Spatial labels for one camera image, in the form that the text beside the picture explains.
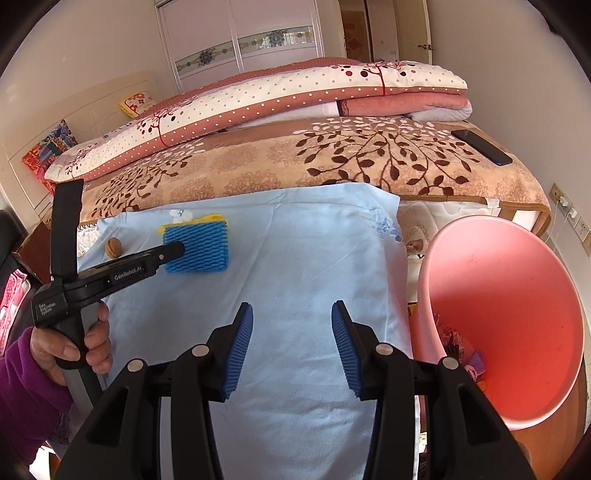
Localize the red white wrapper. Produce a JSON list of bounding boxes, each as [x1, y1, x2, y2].
[[436, 320, 465, 365]]

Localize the colourful printed pillow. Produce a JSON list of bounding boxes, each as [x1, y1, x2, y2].
[[21, 119, 79, 195]]

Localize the black smartphone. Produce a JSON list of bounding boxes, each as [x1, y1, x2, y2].
[[451, 129, 514, 167]]

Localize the cream wooden door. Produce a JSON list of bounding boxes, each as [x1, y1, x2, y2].
[[399, 0, 434, 66]]

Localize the blue foam net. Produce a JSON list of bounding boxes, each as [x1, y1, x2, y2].
[[163, 222, 230, 274]]

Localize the cream bed headboard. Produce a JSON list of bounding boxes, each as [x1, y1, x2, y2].
[[0, 69, 160, 209]]

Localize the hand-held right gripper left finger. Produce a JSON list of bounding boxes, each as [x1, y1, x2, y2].
[[54, 302, 254, 480]]

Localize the yellow floral pillow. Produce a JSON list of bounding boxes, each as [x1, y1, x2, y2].
[[117, 91, 160, 117]]

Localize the white quilted mattress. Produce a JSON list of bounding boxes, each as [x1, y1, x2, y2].
[[397, 199, 502, 260]]

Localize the white charger cable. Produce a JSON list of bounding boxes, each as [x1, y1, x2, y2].
[[544, 216, 574, 260]]

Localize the pink plastic bin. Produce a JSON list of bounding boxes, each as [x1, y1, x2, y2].
[[409, 216, 586, 431]]

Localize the white folded blanket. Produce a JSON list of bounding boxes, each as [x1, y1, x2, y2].
[[409, 102, 474, 123]]

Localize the light blue cloth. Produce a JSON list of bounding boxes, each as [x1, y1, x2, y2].
[[76, 182, 420, 480]]

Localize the pink patterned bag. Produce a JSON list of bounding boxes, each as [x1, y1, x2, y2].
[[0, 270, 31, 352]]

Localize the beige leaf-print blanket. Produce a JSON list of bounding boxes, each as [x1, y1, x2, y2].
[[78, 115, 553, 228]]

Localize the person's left hand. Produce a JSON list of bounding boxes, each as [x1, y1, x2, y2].
[[30, 304, 112, 387]]

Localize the pink folded blanket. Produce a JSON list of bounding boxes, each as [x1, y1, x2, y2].
[[339, 93, 469, 119]]

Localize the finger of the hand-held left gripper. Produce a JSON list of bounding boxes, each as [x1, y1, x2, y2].
[[136, 242, 186, 274]]

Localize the yellow foam net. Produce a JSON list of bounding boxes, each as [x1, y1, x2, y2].
[[158, 212, 230, 237]]

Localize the person's left forearm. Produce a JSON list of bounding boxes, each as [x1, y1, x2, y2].
[[0, 325, 73, 480]]

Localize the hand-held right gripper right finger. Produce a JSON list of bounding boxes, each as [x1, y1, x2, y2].
[[331, 300, 539, 480]]

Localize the dotted tree-print folded quilt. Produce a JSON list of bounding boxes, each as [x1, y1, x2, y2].
[[44, 58, 469, 184]]

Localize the white sliding-door wardrobe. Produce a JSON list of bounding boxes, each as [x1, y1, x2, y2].
[[154, 0, 324, 93]]

